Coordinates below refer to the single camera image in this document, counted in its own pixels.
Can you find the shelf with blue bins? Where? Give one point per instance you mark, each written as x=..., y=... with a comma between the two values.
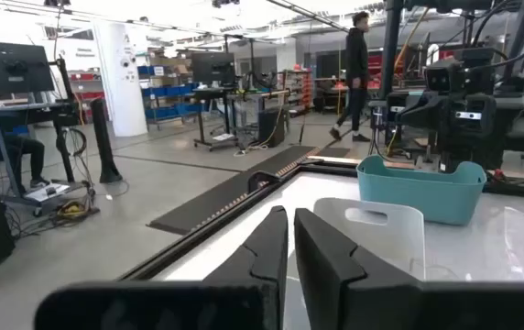
x=170, y=91

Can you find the black monitor stand pole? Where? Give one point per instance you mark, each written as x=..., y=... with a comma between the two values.
x=62, y=137

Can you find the black floor post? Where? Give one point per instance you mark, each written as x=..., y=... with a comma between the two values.
x=104, y=146

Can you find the shelf with orange bins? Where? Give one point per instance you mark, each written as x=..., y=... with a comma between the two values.
x=305, y=89

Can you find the black aluminium table frame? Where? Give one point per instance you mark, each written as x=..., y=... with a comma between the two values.
x=207, y=229

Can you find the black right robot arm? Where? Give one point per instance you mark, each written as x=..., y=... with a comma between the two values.
x=477, y=73

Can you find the walking person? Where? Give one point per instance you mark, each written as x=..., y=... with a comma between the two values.
x=357, y=59

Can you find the large black monitor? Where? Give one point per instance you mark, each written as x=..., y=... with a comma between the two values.
x=5, y=69

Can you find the silver-faced wrist camera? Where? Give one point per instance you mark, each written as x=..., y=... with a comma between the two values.
x=468, y=115

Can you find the seated person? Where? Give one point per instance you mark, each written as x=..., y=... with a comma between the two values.
x=24, y=149

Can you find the white translucent plastic bin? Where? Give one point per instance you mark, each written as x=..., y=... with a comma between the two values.
x=395, y=247

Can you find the black rolling desk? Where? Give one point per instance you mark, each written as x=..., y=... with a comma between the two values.
x=211, y=94

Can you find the grey rolling workstation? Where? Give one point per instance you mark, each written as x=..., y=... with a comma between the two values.
x=24, y=108

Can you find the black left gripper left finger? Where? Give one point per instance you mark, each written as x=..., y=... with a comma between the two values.
x=271, y=247

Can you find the black computer tower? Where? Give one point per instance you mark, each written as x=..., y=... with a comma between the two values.
x=271, y=127

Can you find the teal plastic bin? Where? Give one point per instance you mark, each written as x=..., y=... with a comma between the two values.
x=418, y=197

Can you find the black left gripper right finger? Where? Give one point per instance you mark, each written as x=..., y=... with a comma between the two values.
x=326, y=266

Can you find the white pillar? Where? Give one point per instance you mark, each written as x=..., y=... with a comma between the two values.
x=122, y=82

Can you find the shelf with red bins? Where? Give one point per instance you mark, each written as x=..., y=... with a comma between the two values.
x=85, y=96

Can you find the black striped-edge floor mat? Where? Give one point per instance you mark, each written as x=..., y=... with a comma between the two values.
x=225, y=197

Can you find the black monitor on stand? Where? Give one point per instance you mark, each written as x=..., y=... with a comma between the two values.
x=212, y=68

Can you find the black vertical frame post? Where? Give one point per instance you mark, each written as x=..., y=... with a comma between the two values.
x=390, y=46

